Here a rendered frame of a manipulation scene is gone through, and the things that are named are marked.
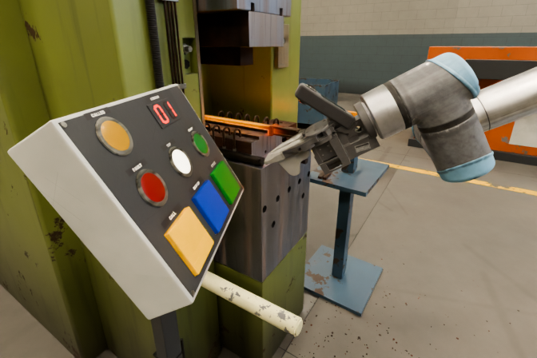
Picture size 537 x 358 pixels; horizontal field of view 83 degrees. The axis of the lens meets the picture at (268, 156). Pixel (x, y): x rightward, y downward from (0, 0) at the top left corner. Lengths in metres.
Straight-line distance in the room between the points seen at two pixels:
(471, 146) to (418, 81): 0.14
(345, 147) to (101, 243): 0.41
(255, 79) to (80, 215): 1.04
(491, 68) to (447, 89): 3.58
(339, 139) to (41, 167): 0.44
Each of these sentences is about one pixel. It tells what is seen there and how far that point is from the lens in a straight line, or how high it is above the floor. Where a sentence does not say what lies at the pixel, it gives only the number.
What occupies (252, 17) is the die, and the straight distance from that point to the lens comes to 0.95.
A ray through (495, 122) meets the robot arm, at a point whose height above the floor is 1.13.
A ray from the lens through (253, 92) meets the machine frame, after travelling 1.36.
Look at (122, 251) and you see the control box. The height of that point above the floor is 1.03.
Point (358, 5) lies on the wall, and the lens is 8.80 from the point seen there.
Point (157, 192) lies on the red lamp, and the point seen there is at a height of 1.08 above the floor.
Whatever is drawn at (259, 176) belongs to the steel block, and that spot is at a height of 0.89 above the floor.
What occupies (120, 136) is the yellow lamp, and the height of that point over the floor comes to 1.16.
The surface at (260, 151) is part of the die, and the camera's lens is 1.03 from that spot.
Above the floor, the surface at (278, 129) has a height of 1.00.
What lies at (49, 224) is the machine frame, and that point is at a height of 0.70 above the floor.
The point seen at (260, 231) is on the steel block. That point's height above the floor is 0.69.
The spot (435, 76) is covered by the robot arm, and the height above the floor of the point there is 1.23.
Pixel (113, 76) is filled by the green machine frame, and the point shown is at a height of 1.21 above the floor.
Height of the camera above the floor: 1.28
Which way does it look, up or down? 20 degrees down
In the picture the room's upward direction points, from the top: straight up
